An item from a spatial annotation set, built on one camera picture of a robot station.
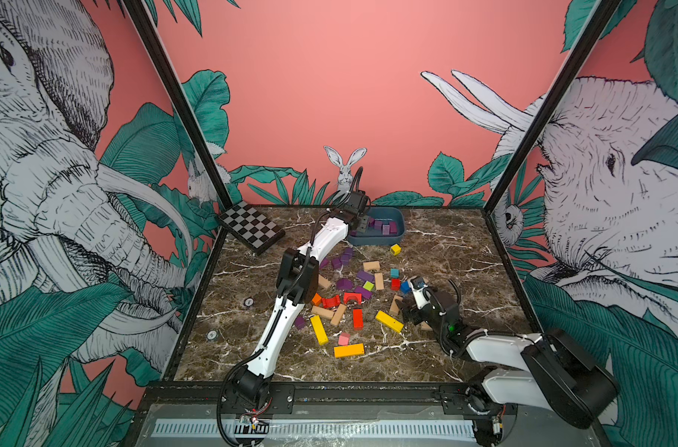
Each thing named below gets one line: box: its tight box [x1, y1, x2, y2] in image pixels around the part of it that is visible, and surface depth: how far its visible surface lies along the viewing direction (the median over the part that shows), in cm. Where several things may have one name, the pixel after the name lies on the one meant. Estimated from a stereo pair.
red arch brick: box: [343, 292, 363, 306], surface depth 93 cm
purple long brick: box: [356, 270, 375, 283], surface depth 100 cm
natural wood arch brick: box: [363, 260, 380, 271], surface depth 103 cm
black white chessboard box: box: [218, 201, 286, 254], surface depth 113 cm
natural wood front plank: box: [311, 305, 335, 320], surface depth 92 cm
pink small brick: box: [338, 332, 352, 346], surface depth 86 cm
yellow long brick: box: [310, 314, 329, 346], surface depth 88 cm
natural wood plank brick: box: [374, 272, 385, 291], surface depth 100 cm
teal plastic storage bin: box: [347, 206, 406, 246], surface depth 113 cm
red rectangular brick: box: [352, 308, 365, 331], surface depth 90 cm
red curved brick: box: [321, 294, 341, 310], surface depth 92 cm
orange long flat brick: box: [333, 342, 365, 359], surface depth 84 cm
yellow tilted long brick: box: [375, 310, 405, 334], surface depth 90 cm
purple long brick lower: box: [353, 285, 373, 300], surface depth 97 cm
